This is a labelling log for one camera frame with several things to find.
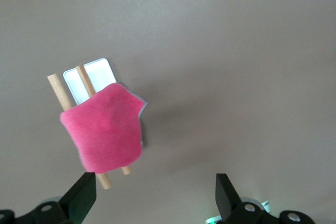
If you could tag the white rectangular tray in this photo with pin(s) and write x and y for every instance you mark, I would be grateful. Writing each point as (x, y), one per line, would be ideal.
(101, 73)

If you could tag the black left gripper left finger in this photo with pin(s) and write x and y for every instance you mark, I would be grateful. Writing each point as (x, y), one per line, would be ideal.
(78, 200)

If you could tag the pink fluffy cloth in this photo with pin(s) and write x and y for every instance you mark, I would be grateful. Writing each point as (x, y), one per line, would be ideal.
(105, 129)

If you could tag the brown wooden dowel rod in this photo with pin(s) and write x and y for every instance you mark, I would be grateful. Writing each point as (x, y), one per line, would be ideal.
(59, 90)
(85, 79)

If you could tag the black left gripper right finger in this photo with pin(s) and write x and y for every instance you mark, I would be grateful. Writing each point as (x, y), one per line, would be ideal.
(227, 203)

